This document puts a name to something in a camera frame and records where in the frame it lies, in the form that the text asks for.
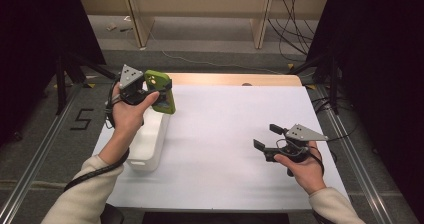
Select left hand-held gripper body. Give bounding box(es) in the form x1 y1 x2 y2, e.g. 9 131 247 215
117 63 158 107

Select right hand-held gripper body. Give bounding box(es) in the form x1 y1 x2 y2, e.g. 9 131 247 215
263 123 330 178

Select green cartoon phone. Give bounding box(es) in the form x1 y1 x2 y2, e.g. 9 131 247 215
143 69 177 115

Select white oblong storage box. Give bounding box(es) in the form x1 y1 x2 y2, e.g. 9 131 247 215
125 83 172 173

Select person's right hand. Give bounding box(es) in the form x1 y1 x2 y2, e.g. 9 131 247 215
273 140 328 196

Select person's left hand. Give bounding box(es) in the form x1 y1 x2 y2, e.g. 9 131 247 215
110 81 161 142

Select white table sheet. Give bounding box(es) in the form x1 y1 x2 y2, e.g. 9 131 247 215
92 83 350 212

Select black metal stand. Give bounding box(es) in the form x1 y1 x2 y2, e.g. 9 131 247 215
285 51 342 116
54 49 122 116

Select light wooden shelf unit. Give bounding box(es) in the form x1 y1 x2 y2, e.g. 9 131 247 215
75 0 332 50

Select dark curtain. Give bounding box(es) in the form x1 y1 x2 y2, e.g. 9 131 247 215
0 0 107 147
305 0 424 216

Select dark round object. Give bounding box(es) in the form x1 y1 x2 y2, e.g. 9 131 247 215
99 203 125 224

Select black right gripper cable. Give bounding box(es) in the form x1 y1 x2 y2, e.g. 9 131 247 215
275 138 326 178

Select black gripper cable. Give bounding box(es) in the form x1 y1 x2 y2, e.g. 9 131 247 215
62 79 131 193
275 138 326 178

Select black floor cables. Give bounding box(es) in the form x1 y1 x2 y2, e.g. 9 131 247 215
311 95 360 146

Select aluminium floor rail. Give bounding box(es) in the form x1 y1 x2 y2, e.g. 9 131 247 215
314 83 395 224
0 83 85 224

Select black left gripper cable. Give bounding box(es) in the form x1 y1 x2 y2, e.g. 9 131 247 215
62 79 131 193

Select bundle of black hanging cables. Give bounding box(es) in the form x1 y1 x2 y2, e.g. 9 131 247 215
267 0 318 64

